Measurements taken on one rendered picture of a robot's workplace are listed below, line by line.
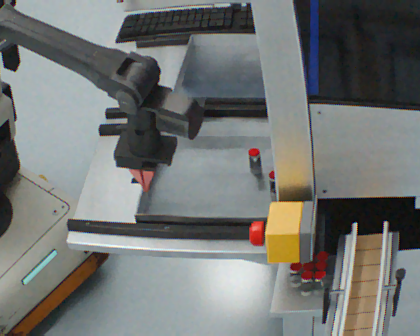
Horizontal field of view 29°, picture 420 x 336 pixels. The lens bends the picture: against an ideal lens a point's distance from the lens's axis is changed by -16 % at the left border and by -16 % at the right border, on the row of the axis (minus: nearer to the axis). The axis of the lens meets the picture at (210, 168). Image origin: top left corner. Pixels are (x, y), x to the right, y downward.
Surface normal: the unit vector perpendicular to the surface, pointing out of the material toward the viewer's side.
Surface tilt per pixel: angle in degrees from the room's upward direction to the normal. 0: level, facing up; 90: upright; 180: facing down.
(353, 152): 90
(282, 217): 0
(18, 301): 90
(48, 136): 0
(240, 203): 0
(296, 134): 90
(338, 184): 90
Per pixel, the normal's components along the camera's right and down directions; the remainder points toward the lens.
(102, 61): 0.21, -0.43
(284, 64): -0.15, 0.66
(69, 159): -0.12, -0.76
